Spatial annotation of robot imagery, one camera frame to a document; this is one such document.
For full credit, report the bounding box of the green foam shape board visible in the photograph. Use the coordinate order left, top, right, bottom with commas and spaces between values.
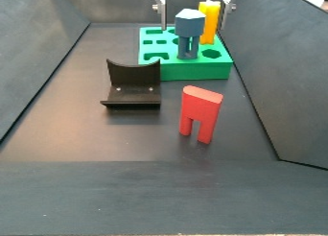
139, 27, 233, 81

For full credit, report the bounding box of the blue hexagon peg block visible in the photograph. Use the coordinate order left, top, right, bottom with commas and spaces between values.
176, 9, 205, 59

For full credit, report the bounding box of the black curved holder stand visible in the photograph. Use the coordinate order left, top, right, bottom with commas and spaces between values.
100, 59, 161, 107

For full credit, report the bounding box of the yellow star peg block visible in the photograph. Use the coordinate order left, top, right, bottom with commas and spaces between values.
199, 0, 220, 44

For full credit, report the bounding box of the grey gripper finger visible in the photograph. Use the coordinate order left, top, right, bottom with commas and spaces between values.
152, 0, 167, 31
219, 0, 236, 31

